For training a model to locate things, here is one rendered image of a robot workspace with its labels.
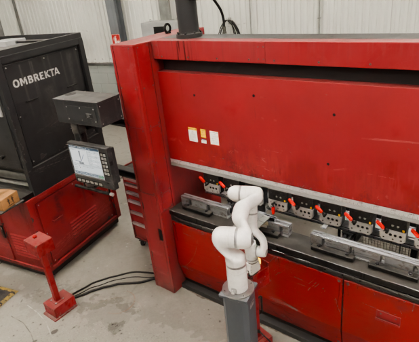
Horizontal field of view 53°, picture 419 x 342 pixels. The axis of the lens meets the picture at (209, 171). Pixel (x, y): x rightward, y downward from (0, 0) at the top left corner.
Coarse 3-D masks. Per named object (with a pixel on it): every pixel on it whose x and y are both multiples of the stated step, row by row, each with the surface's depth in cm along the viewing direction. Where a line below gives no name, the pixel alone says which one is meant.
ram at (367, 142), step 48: (192, 96) 314; (240, 96) 287; (288, 96) 264; (336, 96) 245; (384, 96) 228; (192, 144) 334; (240, 144) 304; (288, 144) 278; (336, 144) 257; (384, 144) 239; (288, 192) 294; (336, 192) 271; (384, 192) 250
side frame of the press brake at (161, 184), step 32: (128, 64) 312; (160, 64) 327; (128, 96) 326; (160, 96) 333; (128, 128) 342; (160, 128) 340; (160, 160) 347; (160, 192) 355; (192, 192) 390; (160, 224) 367; (160, 256) 387
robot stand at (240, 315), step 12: (228, 300) 245; (240, 300) 240; (252, 300) 250; (228, 312) 250; (240, 312) 245; (252, 312) 252; (228, 324) 255; (240, 324) 250; (252, 324) 255; (228, 336) 259; (240, 336) 254; (252, 336) 258
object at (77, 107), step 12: (60, 96) 331; (72, 96) 327; (84, 96) 323; (96, 96) 319; (108, 96) 316; (60, 108) 328; (72, 108) 320; (84, 108) 312; (96, 108) 305; (108, 108) 314; (120, 108) 324; (60, 120) 335; (72, 120) 327; (84, 120) 318; (96, 120) 310; (108, 120) 315; (84, 132) 348
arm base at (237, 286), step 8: (232, 272) 238; (240, 272) 237; (232, 280) 240; (240, 280) 240; (248, 280) 253; (224, 288) 249; (232, 288) 243; (240, 288) 242; (248, 288) 247; (232, 296) 243; (240, 296) 242; (248, 296) 242
